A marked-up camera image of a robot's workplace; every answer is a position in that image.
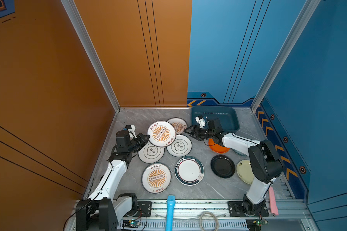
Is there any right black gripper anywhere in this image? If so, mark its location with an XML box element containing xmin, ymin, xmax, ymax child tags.
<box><xmin>184</xmin><ymin>125</ymin><xmax>215</xmax><ymax>141</ymax></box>

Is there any white flower plate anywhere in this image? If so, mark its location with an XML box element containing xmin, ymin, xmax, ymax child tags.
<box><xmin>166</xmin><ymin>135</ymin><xmax>192</xmax><ymax>157</ymax></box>
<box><xmin>138</xmin><ymin>142</ymin><xmax>165</xmax><ymax>164</ymax></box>

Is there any orange plastic plate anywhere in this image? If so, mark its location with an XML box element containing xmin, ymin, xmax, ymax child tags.
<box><xmin>208</xmin><ymin>139</ymin><xmax>230</xmax><ymax>154</ymax></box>

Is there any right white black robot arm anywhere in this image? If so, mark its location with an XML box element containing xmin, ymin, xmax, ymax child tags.
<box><xmin>184</xmin><ymin>116</ymin><xmax>285</xmax><ymax>216</ymax></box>

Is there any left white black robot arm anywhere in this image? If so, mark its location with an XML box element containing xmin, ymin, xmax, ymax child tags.
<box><xmin>75</xmin><ymin>126</ymin><xmax>150</xmax><ymax>231</ymax></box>

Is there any teal plastic bin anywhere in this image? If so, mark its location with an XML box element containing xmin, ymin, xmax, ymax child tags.
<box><xmin>191</xmin><ymin>106</ymin><xmax>240</xmax><ymax>133</ymax></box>

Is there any white plate dark green rim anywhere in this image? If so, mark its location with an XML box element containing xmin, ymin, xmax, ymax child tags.
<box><xmin>174</xmin><ymin>156</ymin><xmax>204</xmax><ymax>186</ymax></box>

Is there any large orange sunburst plate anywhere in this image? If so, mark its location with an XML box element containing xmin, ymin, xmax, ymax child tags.
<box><xmin>142</xmin><ymin>163</ymin><xmax>172</xmax><ymax>194</ymax></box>

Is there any black plate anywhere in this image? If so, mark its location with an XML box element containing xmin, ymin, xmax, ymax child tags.
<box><xmin>211</xmin><ymin>155</ymin><xmax>236</xmax><ymax>179</ymax></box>

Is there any teal patterned small plate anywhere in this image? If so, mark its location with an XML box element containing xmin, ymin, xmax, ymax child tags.
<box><xmin>232</xmin><ymin>149</ymin><xmax>248</xmax><ymax>157</ymax></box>

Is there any cream yellow plate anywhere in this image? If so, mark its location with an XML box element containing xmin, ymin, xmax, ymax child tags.
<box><xmin>236</xmin><ymin>160</ymin><xmax>254</xmax><ymax>185</ymax></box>

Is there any left green circuit board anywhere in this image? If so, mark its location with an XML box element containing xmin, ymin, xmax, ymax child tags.
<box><xmin>121</xmin><ymin>219</ymin><xmax>142</xmax><ymax>231</ymax></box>

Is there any green circuit board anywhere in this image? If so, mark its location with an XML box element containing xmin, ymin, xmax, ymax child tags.
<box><xmin>121</xmin><ymin>219</ymin><xmax>142</xmax><ymax>231</ymax></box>
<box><xmin>246</xmin><ymin>219</ymin><xmax>269</xmax><ymax>231</ymax></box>

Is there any right green circuit board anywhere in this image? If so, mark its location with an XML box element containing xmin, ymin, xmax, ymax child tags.
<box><xmin>246</xmin><ymin>219</ymin><xmax>269</xmax><ymax>231</ymax></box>

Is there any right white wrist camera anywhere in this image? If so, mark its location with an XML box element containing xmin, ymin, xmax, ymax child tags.
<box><xmin>195</xmin><ymin>115</ymin><xmax>208</xmax><ymax>129</ymax></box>

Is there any light blue handle tool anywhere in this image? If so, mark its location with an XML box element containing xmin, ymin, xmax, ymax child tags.
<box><xmin>165</xmin><ymin>195</ymin><xmax>175</xmax><ymax>231</ymax></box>

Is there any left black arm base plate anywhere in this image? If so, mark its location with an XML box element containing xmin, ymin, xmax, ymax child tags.
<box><xmin>114</xmin><ymin>201</ymin><xmax>152</xmax><ymax>219</ymax></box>

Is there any coiled grey cable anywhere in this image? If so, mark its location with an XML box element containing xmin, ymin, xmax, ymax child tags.
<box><xmin>199</xmin><ymin>211</ymin><xmax>219</xmax><ymax>231</ymax></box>

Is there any aluminium frame rail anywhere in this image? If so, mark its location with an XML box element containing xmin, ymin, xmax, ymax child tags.
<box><xmin>64</xmin><ymin>198</ymin><xmax>320</xmax><ymax>231</ymax></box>

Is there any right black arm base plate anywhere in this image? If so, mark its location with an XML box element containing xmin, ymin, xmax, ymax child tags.
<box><xmin>227</xmin><ymin>200</ymin><xmax>270</xmax><ymax>217</ymax></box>

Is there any pink handle tool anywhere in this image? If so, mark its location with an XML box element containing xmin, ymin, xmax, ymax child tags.
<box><xmin>269</xmin><ymin>187</ymin><xmax>279</xmax><ymax>216</ymax></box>

